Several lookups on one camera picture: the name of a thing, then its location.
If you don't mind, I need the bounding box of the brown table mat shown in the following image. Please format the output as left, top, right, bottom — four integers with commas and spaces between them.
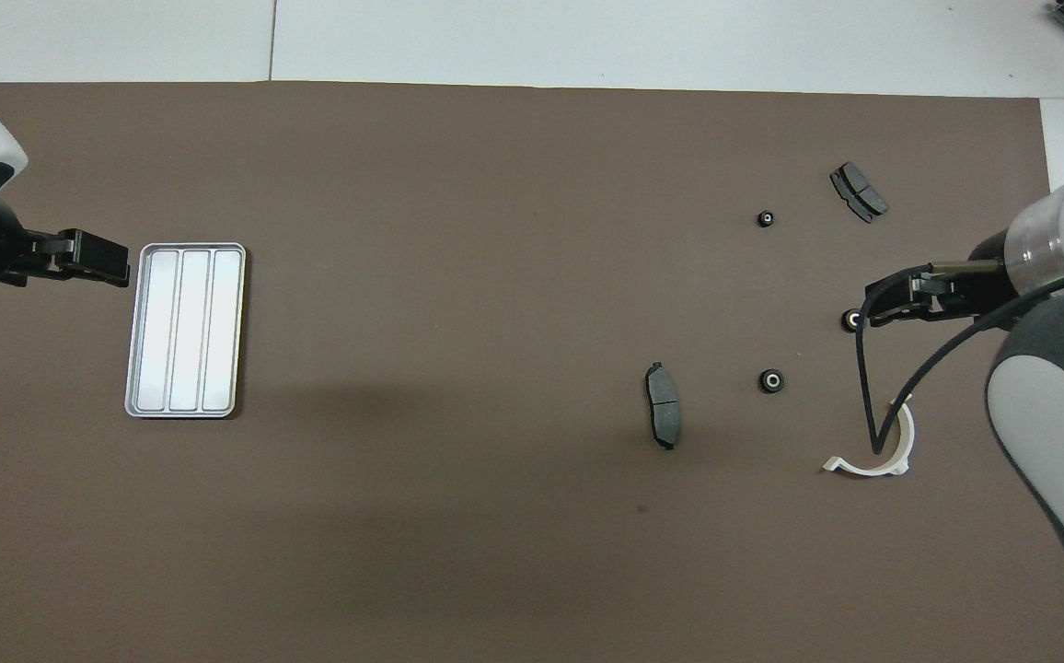
0, 81, 1064, 663

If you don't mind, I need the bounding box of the silver metal tray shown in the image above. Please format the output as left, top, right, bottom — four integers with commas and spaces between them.
124, 242, 248, 420

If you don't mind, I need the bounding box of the long grey brake pad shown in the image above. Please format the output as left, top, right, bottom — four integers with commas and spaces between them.
645, 361, 683, 451

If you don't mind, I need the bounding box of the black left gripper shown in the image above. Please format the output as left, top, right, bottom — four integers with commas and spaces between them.
28, 230, 131, 287

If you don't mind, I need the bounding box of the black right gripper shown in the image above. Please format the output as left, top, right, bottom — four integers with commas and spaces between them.
866, 262, 984, 329

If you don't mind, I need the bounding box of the white curved plastic bracket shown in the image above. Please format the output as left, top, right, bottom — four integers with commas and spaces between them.
822, 394, 917, 478

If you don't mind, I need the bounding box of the short grey brake pad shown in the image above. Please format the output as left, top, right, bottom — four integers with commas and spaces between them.
829, 161, 890, 225

